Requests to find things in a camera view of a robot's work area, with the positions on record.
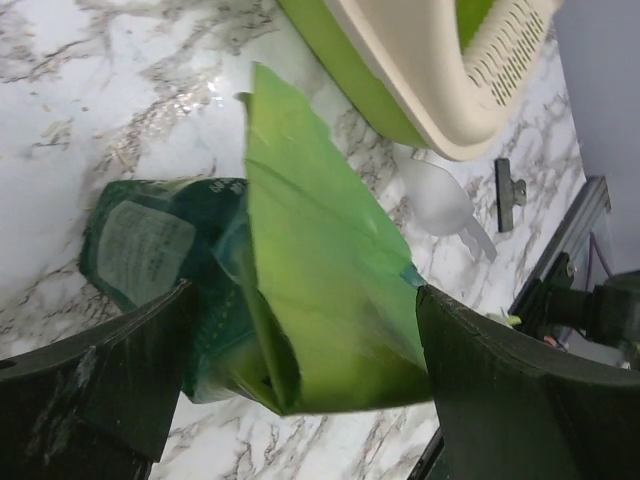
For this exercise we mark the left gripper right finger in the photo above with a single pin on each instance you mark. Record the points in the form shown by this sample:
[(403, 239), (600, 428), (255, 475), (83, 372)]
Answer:
[(511, 407)]

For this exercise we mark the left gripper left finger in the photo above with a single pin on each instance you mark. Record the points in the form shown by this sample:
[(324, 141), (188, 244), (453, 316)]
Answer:
[(98, 404)]

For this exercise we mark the black binder clip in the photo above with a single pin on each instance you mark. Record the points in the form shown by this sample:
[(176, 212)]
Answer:
[(510, 193)]

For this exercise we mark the translucent plastic scoop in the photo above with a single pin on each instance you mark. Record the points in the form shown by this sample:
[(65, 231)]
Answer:
[(442, 208)]

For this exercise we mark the green litter bag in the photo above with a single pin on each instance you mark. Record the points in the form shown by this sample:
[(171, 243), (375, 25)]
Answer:
[(307, 289)]

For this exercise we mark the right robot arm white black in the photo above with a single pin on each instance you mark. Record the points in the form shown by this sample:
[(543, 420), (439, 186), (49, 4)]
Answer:
[(607, 314)]

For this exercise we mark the green beige litter box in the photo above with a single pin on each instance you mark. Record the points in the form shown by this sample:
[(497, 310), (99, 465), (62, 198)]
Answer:
[(436, 74)]

